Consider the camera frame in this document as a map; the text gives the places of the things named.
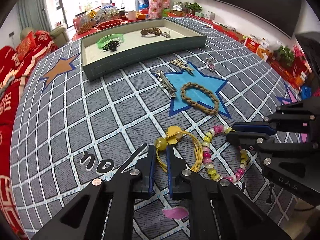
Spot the red covered sofa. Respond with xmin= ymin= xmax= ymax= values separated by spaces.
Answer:
xmin=1 ymin=30 xmax=57 ymax=239

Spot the pink yellow bead bracelet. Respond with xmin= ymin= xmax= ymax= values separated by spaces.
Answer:
xmin=202 ymin=125 xmax=249 ymax=183

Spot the braided tan rope bracelet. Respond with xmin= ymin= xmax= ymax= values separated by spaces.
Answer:
xmin=180 ymin=81 xmax=220 ymax=116

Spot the black claw hair clip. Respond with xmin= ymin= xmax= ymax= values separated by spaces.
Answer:
xmin=103 ymin=40 xmax=120 ymax=52

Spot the red floral gift box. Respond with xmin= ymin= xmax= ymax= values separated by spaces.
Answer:
xmin=148 ymin=0 xmax=170 ymax=19

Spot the green shallow jewelry tray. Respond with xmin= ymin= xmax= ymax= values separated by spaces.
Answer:
xmin=81 ymin=17 xmax=207 ymax=81

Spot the green translucent bangle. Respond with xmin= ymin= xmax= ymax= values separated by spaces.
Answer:
xmin=97 ymin=34 xmax=124 ymax=50

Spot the small pink crystal charm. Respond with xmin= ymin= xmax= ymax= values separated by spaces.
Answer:
xmin=206 ymin=57 xmax=215 ymax=72

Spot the red plastic basket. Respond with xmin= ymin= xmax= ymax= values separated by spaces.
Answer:
xmin=96 ymin=19 xmax=123 ymax=30

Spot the yellow cord hair tie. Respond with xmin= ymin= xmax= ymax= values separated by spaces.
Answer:
xmin=154 ymin=126 xmax=203 ymax=173

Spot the silver pendant charm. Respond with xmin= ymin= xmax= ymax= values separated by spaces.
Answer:
xmin=161 ymin=32 xmax=171 ymax=38

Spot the grey checked star tablecloth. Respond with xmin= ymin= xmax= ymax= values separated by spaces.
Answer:
xmin=10 ymin=18 xmax=299 ymax=237

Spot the silver metal hair clip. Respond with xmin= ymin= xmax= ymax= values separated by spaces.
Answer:
xmin=155 ymin=70 xmax=177 ymax=99

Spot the round red coffee table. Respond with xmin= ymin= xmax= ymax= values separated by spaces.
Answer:
xmin=72 ymin=14 xmax=148 ymax=41

